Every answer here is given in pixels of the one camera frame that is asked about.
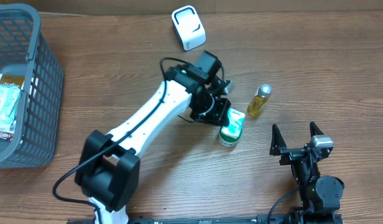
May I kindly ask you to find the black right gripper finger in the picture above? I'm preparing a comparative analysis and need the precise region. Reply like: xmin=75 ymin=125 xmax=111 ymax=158
xmin=269 ymin=124 xmax=287 ymax=156
xmin=310 ymin=121 xmax=324 ymax=137

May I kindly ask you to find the Kleenex pocket tissue pack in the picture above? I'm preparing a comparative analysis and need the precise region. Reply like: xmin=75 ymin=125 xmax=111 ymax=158
xmin=223 ymin=108 xmax=246 ymax=134

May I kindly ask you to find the green lid white jar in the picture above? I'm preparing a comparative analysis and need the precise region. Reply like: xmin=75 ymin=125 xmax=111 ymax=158
xmin=218 ymin=127 xmax=242 ymax=147

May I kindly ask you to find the yellow dish soap bottle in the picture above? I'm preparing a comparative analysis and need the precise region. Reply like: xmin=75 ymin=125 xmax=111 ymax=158
xmin=247 ymin=83 xmax=272 ymax=117

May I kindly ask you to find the green wet wipes pack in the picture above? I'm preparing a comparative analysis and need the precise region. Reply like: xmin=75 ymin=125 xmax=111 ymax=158
xmin=0 ymin=85 xmax=21 ymax=134

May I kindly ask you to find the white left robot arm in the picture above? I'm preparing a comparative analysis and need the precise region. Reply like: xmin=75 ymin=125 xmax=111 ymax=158
xmin=75 ymin=51 xmax=232 ymax=223

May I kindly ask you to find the white barcode scanner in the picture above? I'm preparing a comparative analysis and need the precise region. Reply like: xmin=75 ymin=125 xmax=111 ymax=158
xmin=171 ymin=5 xmax=206 ymax=51

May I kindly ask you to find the beans packet with barcode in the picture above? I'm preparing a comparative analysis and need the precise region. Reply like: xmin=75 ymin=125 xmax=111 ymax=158
xmin=0 ymin=73 xmax=25 ymax=141

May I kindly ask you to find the grey plastic shopping basket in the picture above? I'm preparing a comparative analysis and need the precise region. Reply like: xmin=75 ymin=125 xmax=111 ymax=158
xmin=0 ymin=3 xmax=65 ymax=169

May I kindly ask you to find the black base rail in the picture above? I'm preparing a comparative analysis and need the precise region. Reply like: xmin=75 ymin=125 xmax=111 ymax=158
xmin=67 ymin=214 xmax=344 ymax=224

